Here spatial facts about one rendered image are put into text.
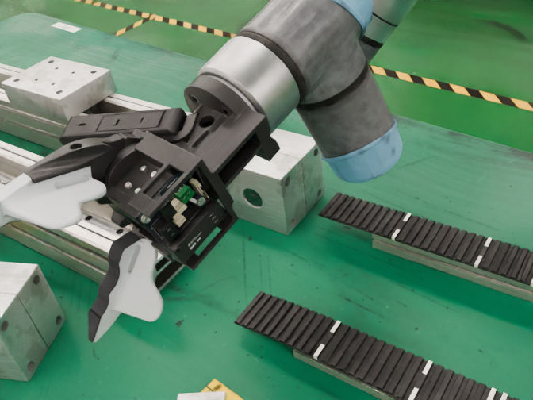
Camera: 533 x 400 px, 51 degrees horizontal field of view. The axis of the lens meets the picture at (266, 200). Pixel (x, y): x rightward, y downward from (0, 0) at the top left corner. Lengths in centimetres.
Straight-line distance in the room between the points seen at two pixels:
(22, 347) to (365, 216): 43
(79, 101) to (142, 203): 62
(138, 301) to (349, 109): 23
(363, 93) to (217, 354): 33
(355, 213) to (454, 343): 20
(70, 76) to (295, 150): 44
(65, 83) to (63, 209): 65
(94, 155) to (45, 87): 62
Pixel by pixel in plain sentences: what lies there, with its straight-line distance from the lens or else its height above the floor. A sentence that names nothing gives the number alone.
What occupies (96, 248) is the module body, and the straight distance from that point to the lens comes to 70.
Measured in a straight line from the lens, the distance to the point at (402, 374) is 58.
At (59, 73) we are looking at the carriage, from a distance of 105.
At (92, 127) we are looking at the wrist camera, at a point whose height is 108.
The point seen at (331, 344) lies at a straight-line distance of 60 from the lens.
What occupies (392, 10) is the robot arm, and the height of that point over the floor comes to 108.
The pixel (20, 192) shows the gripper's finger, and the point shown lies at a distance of 38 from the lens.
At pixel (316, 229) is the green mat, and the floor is 78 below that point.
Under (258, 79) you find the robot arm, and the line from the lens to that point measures 42.
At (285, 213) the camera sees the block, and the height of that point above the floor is 82.
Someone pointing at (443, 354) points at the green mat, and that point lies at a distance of 64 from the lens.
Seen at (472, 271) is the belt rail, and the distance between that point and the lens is 70.
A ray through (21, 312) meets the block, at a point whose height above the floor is 85.
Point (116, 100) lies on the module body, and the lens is 100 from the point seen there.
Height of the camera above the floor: 129
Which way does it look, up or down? 38 degrees down
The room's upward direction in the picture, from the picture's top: 9 degrees counter-clockwise
